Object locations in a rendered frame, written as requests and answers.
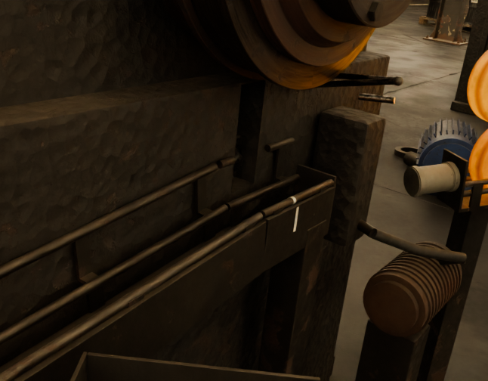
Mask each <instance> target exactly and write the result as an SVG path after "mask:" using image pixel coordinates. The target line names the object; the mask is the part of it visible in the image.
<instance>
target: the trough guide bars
mask: <svg viewBox="0 0 488 381"><path fill-rule="evenodd" d="M486 184H488V178H485V179H479V180H473V181H472V179H471V176H470V175H469V176H467V177H466V182H465V187H472V188H471V190H465V191H464V196H463V197H470V201H469V206H468V207H469V208H470V209H469V212H472V211H477V210H479V208H480V200H481V196H482V194H488V187H485V188H483V186H484V185H486Z"/></svg>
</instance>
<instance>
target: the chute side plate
mask: <svg viewBox="0 0 488 381"><path fill-rule="evenodd" d="M334 195H335V187H330V188H328V189H327V190H325V191H323V192H320V193H318V194H316V195H314V196H312V197H310V198H308V199H306V200H303V201H301V202H300V203H297V204H295V205H294V206H291V207H289V208H288V209H285V210H283V211H282V212H279V213H277V214H276V215H272V216H271V217H269V218H266V220H265V221H261V222H260V223H258V224H257V225H256V226H254V227H253V228H251V229H249V230H248V231H247V232H245V233H243V234H241V235H240V236H238V237H237V238H235V239H234V240H232V241H230V242H229V243H228V244H226V245H225V246H223V247H221V248H220V249H218V250H217V251H215V252H214V253H212V254H211V255H210V256H207V257H206V258H204V259H203V260H202V261H200V262H198V263H197V264H195V265H194V266H192V267H191V268H189V269H187V270H186V271H185V272H183V273H182V274H180V275H178V276H177V277H175V278H174V279H172V280H170V281H169V282H168V283H166V284H164V285H163V286H161V287H160V288H158V289H157V290H155V291H154V292H152V293H151V294H149V295H148V296H146V297H144V298H143V299H142V300H140V301H139V302H137V303H136V304H134V305H133V306H131V307H130V308H127V309H126V310H124V311H123V312H121V313H120V314H118V315H116V316H115V317H114V318H112V319H111V320H109V321H107V322H106V323H105V324H103V325H101V326H100V327H98V328H97V329H96V330H93V331H92V332H90V333H89V334H88V335H86V336H84V337H83V338H81V339H80V340H78V341H77V342H75V343H73V344H72V345H71V346H69V347H68V348H65V349H64V350H63V351H61V352H60V353H58V354H57V355H55V356H54V357H52V358H50V359H49V360H47V361H46V362H45V363H43V364H41V365H40V366H38V367H37V368H35V369H34V370H32V371H30V372H29V373H28V374H26V375H25V376H22V377H21V378H19V379H18V380H17V381H70V380H71V378H72V376H73V374H74V371H75V369H76V367H77V365H78V363H79V360H80V358H81V356H82V354H83V352H87V353H89V352H92V353H99V354H106V355H119V356H126V357H134V358H147V359H148V358H150V357H151V356H153V355H154V354H155V353H157V352H158V351H159V350H160V349H162V348H163V347H165V346H166V345H168V344H169V343H170V342H171V341H172V340H174V339H175V338H177V337H178V336H180V335H181V334H182V333H183V332H184V331H186V330H187V329H189V328H190V327H192V326H193V325H194V324H195V323H196V322H198V321H199V320H201V319H202V318H203V317H205V316H206V315H207V314H208V313H210V312H211V311H213V310H214V309H215V308H217V307H218V306H219V305H220V304H221V303H223V302H224V301H226V300H227V299H229V298H230V297H231V296H232V295H233V294H235V293H236V292H238V291H239V290H241V289H242V288H243V287H244V286H245V285H247V284H248V283H250V282H251V281H252V280H254V279H255V278H256V277H257V276H259V275H260V274H262V273H263V272H265V271H266V270H268V269H269V268H272V267H273V266H274V265H276V264H278V263H280V262H281V261H283V260H284V259H287V258H288V257H290V256H291V255H293V254H295V253H296V252H298V251H299V250H301V249H303V248H304V246H305V241H306V236H307V230H308V229H310V228H312V227H313V226H315V225H318V224H319V223H320V222H322V221H325V220H326V228H325V233H324V236H325V235H327V234H328V230H329V223H330V218H331V213H332V204H333V200H334ZM297 207H299V209H298V219H297V224H296V229H295V231H294V232H293V229H294V224H295V214H296V209H297Z"/></svg>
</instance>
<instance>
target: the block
mask: <svg viewBox="0 0 488 381"><path fill-rule="evenodd" d="M384 130H385V118H384V117H382V116H380V115H377V114H374V113H368V112H365V111H362V110H357V109H354V108H350V107H345V106H340V107H334V108H332V109H328V110H324V111H323V112H322V113H321V114H320V120H319V125H318V131H317V140H316V146H315V151H314V156H313V165H312V169H316V170H319V171H321V172H325V173H328V174H330V175H334V176H336V181H335V195H334V200H333V204H332V213H331V218H330V223H329V230H328V234H327V235H325V236H324V238H323V239H325V240H328V241H331V242H333V243H336V244H338V245H340V246H349V245H350V244H352V243H353V242H354V241H356V240H358V239H359V238H361V237H362V236H363V235H364V233H363V232H361V231H359V230H358V229H357V225H358V222H359V221H360V219H361V220H364V221H365V222H366V220H367V216H368V212H369V204H370V200H371V196H372V189H373V185H374V180H375V174H376V169H377V165H378V158H379V154H380V149H381V143H382V138H383V134H384Z"/></svg>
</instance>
